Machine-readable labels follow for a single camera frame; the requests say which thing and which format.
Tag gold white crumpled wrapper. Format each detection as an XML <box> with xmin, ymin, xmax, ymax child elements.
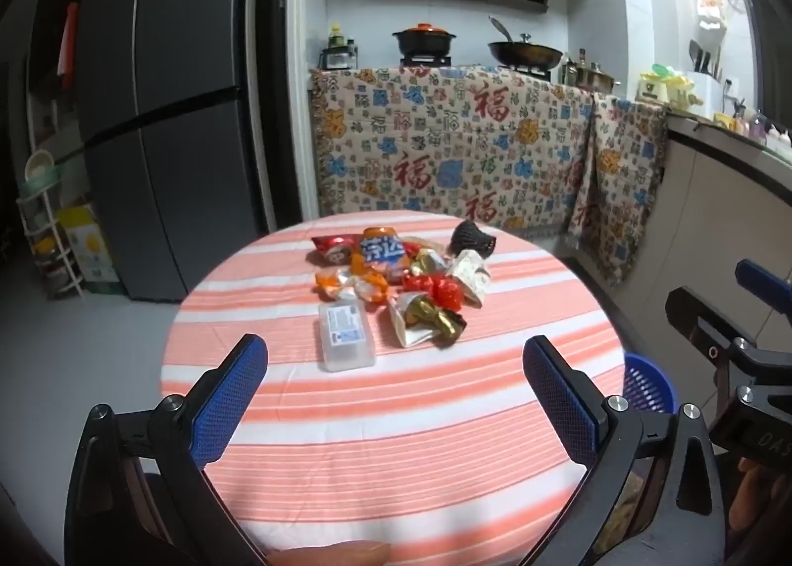
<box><xmin>405</xmin><ymin>238</ymin><xmax>449</xmax><ymax>279</ymax></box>

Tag black condiment rack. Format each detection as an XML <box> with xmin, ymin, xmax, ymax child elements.
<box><xmin>320</xmin><ymin>45</ymin><xmax>360</xmax><ymax>71</ymax></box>

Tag person's right hand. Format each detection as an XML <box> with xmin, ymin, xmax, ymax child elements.
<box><xmin>727</xmin><ymin>458</ymin><xmax>792</xmax><ymax>542</ymax></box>

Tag black clay pot orange lid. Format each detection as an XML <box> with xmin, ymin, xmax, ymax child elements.
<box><xmin>392</xmin><ymin>22</ymin><xmax>460</xmax><ymax>57</ymax></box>

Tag knife rack with knives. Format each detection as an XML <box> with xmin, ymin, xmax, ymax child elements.
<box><xmin>688</xmin><ymin>39</ymin><xmax>722</xmax><ymax>78</ymax></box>

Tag black mesh net cup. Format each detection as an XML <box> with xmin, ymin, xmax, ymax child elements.
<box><xmin>449</xmin><ymin>220</ymin><xmax>499</xmax><ymax>261</ymax></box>

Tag orange clear plastic bag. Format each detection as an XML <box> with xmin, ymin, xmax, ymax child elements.
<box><xmin>314</xmin><ymin>255</ymin><xmax>391</xmax><ymax>310</ymax></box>

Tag grey refrigerator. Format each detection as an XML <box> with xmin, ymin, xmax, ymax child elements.
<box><xmin>74</xmin><ymin>0</ymin><xmax>279</xmax><ymax>302</ymax></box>

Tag gold foil wrapper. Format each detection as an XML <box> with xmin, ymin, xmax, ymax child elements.
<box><xmin>409</xmin><ymin>297</ymin><xmax>468</xmax><ymax>347</ymax></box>

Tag round table striped tablecloth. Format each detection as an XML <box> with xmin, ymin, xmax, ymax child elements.
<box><xmin>157</xmin><ymin>208</ymin><xmax>627</xmax><ymax>566</ymax></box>

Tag crushed printed paper cup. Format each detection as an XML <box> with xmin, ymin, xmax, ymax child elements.
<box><xmin>448</xmin><ymin>249</ymin><xmax>493</xmax><ymax>308</ymax></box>

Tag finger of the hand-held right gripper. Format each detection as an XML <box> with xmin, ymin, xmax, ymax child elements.
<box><xmin>665</xmin><ymin>286</ymin><xmax>743</xmax><ymax>370</ymax></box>
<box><xmin>735</xmin><ymin>260</ymin><xmax>792</xmax><ymax>310</ymax></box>

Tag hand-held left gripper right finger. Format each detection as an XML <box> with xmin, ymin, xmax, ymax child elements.
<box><xmin>520</xmin><ymin>336</ymin><xmax>728</xmax><ymax>566</ymax></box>

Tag person's left hand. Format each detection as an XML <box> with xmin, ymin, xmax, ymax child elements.
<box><xmin>266</xmin><ymin>540</ymin><xmax>392</xmax><ymax>566</ymax></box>

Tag black wok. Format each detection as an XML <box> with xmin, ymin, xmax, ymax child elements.
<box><xmin>488</xmin><ymin>15</ymin><xmax>565</xmax><ymax>69</ymax></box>

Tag yellow green plastic containers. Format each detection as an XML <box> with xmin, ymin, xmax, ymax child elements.
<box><xmin>637</xmin><ymin>64</ymin><xmax>703</xmax><ymax>109</ymax></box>

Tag white storage rack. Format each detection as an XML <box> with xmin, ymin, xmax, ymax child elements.
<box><xmin>15</xmin><ymin>170</ymin><xmax>88</xmax><ymax>301</ymax></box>

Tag large printed blanket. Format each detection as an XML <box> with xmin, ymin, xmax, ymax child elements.
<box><xmin>309</xmin><ymin>65</ymin><xmax>598</xmax><ymax>236</ymax></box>

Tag white paper wrapper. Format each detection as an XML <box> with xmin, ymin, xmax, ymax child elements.
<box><xmin>389</xmin><ymin>292</ymin><xmax>446</xmax><ymax>349</ymax></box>

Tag row of countertop bottles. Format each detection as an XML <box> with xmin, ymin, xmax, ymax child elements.
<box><xmin>711</xmin><ymin>108</ymin><xmax>792</xmax><ymax>154</ymax></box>

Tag yellow cardboard box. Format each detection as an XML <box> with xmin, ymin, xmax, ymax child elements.
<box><xmin>58</xmin><ymin>204</ymin><xmax>121</xmax><ymax>295</ymax></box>

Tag crushed orange soda can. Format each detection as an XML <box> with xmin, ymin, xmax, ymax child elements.
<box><xmin>359</xmin><ymin>226</ymin><xmax>410</xmax><ymax>273</ymax></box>

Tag red hanging cloth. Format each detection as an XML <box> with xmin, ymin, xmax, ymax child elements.
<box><xmin>57</xmin><ymin>2</ymin><xmax>80</xmax><ymax>91</ymax></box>

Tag black gas stove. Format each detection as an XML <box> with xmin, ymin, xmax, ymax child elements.
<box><xmin>399</xmin><ymin>52</ymin><xmax>553</xmax><ymax>80</ymax></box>

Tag blue plastic basket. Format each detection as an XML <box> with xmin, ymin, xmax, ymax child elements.
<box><xmin>622</xmin><ymin>352</ymin><xmax>678</xmax><ymax>415</ymax></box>

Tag red foil wrapper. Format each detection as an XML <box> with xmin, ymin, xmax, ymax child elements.
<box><xmin>402</xmin><ymin>272</ymin><xmax>464</xmax><ymax>310</ymax></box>

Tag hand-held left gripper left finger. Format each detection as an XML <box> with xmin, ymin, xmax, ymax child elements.
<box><xmin>63</xmin><ymin>332</ymin><xmax>270</xmax><ymax>566</ymax></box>

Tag red snack wrapper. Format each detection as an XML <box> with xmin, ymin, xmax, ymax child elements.
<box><xmin>311</xmin><ymin>234</ymin><xmax>360</xmax><ymax>265</ymax></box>

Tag clear plastic box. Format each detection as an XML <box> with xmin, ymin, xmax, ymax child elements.
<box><xmin>318</xmin><ymin>300</ymin><xmax>377</xmax><ymax>372</ymax></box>

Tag green white plastic bowl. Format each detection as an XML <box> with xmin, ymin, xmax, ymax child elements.
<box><xmin>18</xmin><ymin>149</ymin><xmax>61</xmax><ymax>187</ymax></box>

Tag steel pot with lid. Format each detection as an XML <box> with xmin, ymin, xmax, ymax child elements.
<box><xmin>562</xmin><ymin>60</ymin><xmax>621</xmax><ymax>94</ymax></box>

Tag narrow printed blanket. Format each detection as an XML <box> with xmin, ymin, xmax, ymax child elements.
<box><xmin>566</xmin><ymin>93</ymin><xmax>672</xmax><ymax>288</ymax></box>

